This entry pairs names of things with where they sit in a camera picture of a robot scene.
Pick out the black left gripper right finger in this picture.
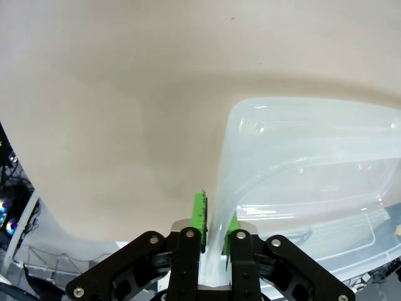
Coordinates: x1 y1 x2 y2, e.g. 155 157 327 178
221 214 357 301

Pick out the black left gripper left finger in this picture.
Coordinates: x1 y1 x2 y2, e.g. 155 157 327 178
65 189 209 301

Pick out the black cable bundle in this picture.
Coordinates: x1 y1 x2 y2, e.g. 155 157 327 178
0 137 41 251

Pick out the translucent plastic basket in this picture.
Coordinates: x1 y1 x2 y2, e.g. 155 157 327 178
200 97 401 291

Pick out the white metal pole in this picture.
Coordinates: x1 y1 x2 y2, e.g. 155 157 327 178
2 191 41 272

